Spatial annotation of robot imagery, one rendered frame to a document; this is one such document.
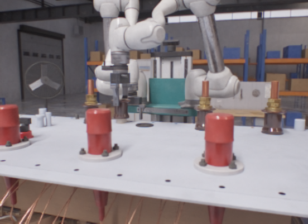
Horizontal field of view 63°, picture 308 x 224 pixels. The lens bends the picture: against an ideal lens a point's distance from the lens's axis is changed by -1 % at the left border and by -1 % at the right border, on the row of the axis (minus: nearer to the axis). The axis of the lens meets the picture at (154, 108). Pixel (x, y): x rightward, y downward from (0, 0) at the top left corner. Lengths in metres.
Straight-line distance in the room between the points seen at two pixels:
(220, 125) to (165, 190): 0.20
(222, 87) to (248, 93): 4.15
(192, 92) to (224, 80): 0.26
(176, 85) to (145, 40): 0.98
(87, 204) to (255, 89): 5.21
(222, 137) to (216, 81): 1.11
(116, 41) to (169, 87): 0.94
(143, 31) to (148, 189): 0.71
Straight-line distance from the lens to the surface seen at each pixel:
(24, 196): 1.09
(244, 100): 5.87
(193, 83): 1.82
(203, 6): 1.54
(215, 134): 0.62
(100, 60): 9.91
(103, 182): 0.59
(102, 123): 0.71
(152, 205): 0.84
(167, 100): 2.05
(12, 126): 0.91
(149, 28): 1.09
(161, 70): 2.15
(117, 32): 1.20
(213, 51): 1.65
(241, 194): 0.55
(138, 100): 1.71
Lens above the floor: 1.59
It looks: 7 degrees down
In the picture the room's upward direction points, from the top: straight up
